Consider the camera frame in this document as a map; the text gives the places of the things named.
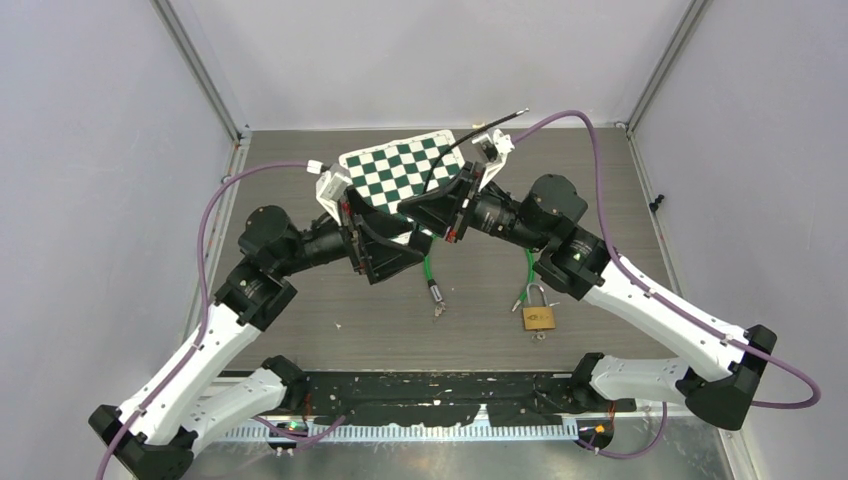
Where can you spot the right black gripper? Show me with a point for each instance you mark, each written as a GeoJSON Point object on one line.
{"type": "Point", "coordinates": [442, 208]}

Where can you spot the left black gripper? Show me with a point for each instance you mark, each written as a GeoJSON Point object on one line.
{"type": "Point", "coordinates": [375, 249]}

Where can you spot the black cable lock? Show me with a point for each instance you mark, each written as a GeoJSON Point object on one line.
{"type": "Point", "coordinates": [465, 138]}

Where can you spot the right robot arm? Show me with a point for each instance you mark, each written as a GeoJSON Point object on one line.
{"type": "Point", "coordinates": [715, 368]}

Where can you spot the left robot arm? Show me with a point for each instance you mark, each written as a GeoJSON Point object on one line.
{"type": "Point", "coordinates": [157, 433]}

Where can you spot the green white chessboard mat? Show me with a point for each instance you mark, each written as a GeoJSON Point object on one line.
{"type": "Point", "coordinates": [386, 174]}

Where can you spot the brass padlock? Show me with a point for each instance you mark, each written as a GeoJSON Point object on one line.
{"type": "Point", "coordinates": [537, 314]}

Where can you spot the green cable lock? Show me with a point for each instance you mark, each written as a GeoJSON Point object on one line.
{"type": "Point", "coordinates": [438, 297]}

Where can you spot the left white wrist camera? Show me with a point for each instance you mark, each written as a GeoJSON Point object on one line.
{"type": "Point", "coordinates": [333, 180]}

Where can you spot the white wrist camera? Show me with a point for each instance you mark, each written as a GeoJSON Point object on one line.
{"type": "Point", "coordinates": [494, 147]}
{"type": "Point", "coordinates": [333, 180]}

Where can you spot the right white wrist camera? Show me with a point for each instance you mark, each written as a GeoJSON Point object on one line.
{"type": "Point", "coordinates": [494, 147]}

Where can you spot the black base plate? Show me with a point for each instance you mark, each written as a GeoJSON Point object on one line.
{"type": "Point", "coordinates": [444, 399]}

